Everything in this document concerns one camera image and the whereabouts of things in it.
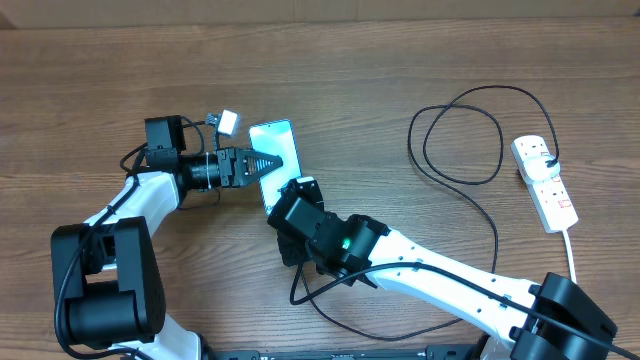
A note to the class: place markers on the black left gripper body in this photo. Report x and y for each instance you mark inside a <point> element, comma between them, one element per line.
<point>225,166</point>

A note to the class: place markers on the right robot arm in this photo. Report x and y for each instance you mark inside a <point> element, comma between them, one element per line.
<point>521,319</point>

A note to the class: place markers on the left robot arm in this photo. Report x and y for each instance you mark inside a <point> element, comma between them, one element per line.
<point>109,297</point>

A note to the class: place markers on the white charger adapter plug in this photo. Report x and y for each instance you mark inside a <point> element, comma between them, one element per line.
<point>540,168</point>

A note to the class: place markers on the white power strip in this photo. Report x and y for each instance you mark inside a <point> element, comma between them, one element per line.
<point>550,197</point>

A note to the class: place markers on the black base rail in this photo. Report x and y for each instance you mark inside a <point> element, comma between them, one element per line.
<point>430,352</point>

